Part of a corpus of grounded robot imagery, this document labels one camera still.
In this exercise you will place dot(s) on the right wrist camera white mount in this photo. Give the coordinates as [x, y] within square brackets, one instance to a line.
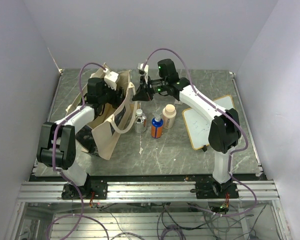
[143, 70]

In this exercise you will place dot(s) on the aluminium rail frame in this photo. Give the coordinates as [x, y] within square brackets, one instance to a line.
[143, 192]

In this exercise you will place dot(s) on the cream canvas tote bag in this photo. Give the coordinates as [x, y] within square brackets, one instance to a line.
[100, 136]

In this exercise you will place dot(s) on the chrome bottle white cap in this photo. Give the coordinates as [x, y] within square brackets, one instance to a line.
[140, 121]

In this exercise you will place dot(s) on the orange pump bottle blue collar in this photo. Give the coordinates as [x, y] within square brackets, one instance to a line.
[156, 126]

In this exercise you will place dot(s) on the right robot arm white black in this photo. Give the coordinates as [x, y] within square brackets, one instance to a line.
[224, 132]

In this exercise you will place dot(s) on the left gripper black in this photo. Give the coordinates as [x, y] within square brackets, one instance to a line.
[116, 101]

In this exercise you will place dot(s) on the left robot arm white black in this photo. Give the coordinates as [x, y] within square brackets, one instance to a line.
[57, 140]

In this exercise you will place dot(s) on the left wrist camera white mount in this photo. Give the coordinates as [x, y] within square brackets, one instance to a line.
[111, 78]

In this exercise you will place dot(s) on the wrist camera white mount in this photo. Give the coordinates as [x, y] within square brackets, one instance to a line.
[143, 70]
[111, 78]

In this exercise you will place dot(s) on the beige round lotion bottle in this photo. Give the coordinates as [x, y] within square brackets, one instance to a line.
[168, 115]

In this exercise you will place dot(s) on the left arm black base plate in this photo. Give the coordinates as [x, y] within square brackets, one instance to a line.
[97, 191]

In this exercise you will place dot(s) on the yellow-framed whiteboard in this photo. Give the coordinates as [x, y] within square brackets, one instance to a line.
[198, 117]

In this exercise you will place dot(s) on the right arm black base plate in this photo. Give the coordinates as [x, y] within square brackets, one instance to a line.
[211, 190]

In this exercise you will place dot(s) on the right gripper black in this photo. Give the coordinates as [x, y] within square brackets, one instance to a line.
[140, 95]

